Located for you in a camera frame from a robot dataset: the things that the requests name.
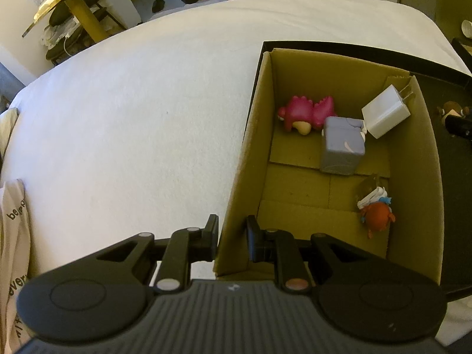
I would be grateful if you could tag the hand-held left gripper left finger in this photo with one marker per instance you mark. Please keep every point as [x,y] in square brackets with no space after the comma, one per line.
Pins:
[212,239]

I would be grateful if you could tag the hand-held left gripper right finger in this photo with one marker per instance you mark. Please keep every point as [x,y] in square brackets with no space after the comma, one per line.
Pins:
[252,241]

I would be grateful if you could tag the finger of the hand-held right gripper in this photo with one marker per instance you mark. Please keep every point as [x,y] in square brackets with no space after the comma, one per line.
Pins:
[459,125]

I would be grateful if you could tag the brown cardboard box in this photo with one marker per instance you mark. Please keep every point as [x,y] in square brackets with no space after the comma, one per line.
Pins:
[424,173]

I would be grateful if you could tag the black tray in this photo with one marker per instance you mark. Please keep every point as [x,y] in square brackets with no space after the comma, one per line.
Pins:
[457,191]

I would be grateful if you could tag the white plug charger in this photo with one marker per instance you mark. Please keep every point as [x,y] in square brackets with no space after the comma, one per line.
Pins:
[385,112]

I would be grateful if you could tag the grey-purple cube toy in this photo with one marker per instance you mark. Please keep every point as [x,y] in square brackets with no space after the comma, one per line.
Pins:
[339,151]

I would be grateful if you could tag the orange figurine toy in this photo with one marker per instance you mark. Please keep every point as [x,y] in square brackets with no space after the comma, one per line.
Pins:
[376,218]

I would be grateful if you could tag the black side table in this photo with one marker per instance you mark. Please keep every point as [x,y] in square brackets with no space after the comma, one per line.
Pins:
[465,49]

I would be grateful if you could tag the pink dinosaur toy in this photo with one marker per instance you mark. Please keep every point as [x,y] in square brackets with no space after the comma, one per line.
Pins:
[302,108]

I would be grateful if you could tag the printed white cloth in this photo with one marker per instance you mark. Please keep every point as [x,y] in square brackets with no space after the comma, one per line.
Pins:
[13,250]

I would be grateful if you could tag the beige pillow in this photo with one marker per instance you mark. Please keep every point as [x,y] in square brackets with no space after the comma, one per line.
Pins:
[8,132]

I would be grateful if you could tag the gold round table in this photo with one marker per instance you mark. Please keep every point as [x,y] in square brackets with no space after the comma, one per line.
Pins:
[83,11]

